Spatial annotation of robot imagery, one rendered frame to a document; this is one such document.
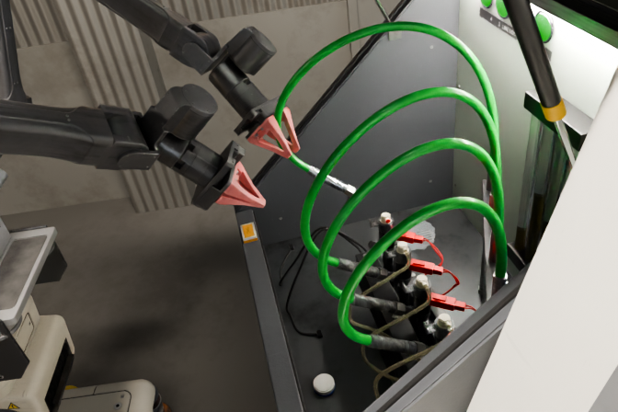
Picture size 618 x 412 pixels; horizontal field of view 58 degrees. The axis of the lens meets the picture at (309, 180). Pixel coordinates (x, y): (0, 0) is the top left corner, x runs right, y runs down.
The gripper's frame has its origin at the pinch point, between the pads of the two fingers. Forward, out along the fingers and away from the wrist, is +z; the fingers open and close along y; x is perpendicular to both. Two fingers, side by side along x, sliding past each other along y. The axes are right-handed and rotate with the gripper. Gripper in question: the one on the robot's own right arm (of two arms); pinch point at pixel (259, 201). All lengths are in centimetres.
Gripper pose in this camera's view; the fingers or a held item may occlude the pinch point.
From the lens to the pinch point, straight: 88.5
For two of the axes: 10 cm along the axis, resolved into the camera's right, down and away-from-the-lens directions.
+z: 7.8, 5.2, 3.4
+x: 0.4, -5.9, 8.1
